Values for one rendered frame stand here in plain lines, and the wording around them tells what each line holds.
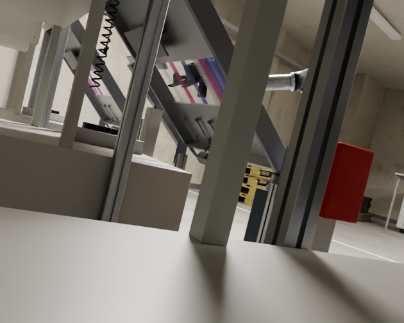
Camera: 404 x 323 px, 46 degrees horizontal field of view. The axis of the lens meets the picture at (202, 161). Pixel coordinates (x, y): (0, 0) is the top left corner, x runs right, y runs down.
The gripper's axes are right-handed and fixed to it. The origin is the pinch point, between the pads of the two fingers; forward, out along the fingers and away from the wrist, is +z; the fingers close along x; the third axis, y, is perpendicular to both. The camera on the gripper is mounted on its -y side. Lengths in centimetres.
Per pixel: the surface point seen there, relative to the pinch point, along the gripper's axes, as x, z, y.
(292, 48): -447, -463, -106
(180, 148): 5.7, 9.0, -25.0
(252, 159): 64, 12, -19
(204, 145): 26.8, 8.1, -20.9
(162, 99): 9.9, 12.2, -0.4
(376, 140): -485, -681, -375
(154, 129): -7.8, 12.7, -16.2
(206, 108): 42.0, 11.5, -2.4
